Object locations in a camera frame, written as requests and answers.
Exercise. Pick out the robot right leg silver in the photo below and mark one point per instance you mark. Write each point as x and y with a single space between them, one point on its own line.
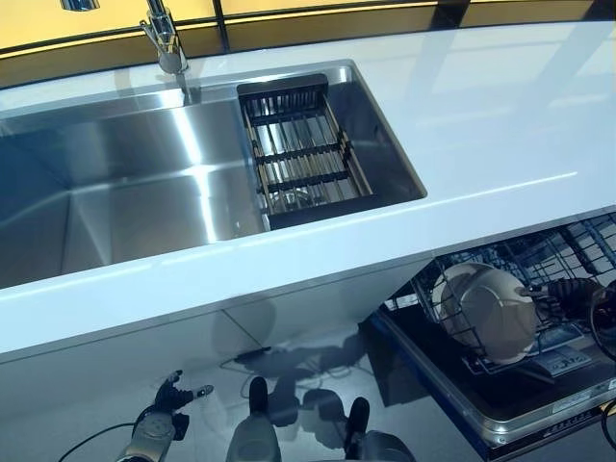
380 447

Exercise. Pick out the robot foot black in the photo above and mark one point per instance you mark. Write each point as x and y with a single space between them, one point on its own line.
258 397
358 416

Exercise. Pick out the chrome arched faucet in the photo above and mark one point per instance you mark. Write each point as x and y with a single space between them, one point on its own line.
166 38

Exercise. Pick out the stainless steel sink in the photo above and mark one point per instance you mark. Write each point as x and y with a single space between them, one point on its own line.
144 183

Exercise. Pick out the robot right arm silver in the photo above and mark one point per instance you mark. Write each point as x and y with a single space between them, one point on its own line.
606 313

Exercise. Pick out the black sink drying rack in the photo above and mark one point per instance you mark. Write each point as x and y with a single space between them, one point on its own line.
284 86

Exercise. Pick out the robot left foot black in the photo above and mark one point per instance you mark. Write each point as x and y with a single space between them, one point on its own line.
258 397

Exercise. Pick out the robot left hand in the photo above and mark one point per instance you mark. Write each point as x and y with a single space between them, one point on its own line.
173 397

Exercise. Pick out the white glossy base cabinet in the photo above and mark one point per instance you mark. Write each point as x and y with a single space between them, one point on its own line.
120 346

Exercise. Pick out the robot left arm silver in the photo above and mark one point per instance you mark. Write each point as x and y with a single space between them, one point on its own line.
149 435

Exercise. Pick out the cream round plate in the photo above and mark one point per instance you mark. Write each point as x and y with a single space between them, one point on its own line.
495 317
445 293

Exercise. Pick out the yellow window with dark frame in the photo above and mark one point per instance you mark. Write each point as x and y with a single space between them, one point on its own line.
289 19

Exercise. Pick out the robot right foot black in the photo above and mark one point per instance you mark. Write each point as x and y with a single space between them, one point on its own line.
358 416

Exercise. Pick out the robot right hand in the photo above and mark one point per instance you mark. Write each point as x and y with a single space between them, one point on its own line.
570 293

